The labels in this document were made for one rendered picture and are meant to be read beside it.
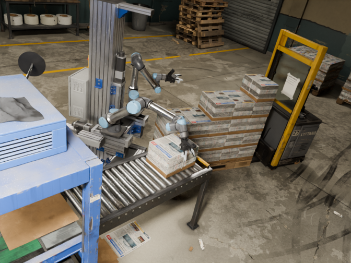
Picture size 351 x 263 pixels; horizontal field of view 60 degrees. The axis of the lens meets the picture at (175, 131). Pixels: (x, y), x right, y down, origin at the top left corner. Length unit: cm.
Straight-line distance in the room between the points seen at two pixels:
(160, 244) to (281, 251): 130
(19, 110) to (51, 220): 99
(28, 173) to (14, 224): 85
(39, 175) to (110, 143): 180
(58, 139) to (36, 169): 18
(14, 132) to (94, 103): 195
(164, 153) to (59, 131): 123
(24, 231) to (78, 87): 162
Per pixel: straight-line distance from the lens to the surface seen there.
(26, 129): 155
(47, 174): 158
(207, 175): 298
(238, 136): 414
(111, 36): 306
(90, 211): 183
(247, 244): 356
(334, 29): 989
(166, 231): 339
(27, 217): 243
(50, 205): 248
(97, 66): 322
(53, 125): 160
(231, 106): 377
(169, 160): 261
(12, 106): 169
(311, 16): 1015
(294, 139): 465
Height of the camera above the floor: 257
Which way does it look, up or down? 31 degrees down
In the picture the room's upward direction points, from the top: 11 degrees clockwise
